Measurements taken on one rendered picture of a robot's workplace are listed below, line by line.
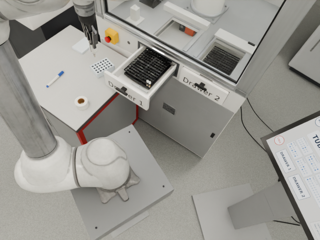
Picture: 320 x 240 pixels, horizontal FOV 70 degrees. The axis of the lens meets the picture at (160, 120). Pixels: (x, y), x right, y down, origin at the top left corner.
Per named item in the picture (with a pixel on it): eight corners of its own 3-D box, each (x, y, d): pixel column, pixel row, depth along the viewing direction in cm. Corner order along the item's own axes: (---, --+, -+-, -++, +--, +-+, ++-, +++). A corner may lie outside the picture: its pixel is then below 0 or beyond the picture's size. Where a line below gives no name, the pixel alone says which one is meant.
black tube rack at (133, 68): (149, 92, 129) (149, 85, 123) (124, 76, 133) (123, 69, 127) (170, 68, 139) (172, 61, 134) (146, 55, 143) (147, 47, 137)
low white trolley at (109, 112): (96, 174, 187) (75, 130, 121) (42, 132, 200) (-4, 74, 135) (139, 124, 214) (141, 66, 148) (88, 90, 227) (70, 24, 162)
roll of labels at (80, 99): (88, 110, 128) (87, 105, 125) (75, 110, 127) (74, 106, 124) (89, 99, 132) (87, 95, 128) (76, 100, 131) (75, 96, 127)
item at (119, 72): (146, 105, 125) (146, 99, 119) (109, 82, 130) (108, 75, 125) (184, 63, 143) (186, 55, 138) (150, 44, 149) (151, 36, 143)
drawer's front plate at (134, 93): (146, 111, 125) (147, 99, 115) (105, 84, 131) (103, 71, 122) (148, 108, 126) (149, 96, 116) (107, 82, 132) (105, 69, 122)
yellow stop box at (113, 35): (114, 45, 144) (113, 36, 138) (105, 40, 146) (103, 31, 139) (119, 41, 146) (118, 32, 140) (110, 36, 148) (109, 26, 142)
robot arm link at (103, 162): (132, 187, 94) (127, 168, 76) (86, 194, 92) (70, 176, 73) (128, 151, 103) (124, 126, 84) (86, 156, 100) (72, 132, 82)
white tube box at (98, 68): (97, 78, 140) (96, 74, 137) (90, 70, 143) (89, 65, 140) (115, 69, 145) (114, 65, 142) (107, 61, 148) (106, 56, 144)
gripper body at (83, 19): (73, 9, 104) (77, 26, 112) (83, 19, 101) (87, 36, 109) (87, 4, 107) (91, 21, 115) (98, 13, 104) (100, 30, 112)
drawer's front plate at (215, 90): (221, 105, 131) (227, 94, 122) (178, 81, 137) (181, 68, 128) (222, 103, 132) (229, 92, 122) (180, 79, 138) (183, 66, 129)
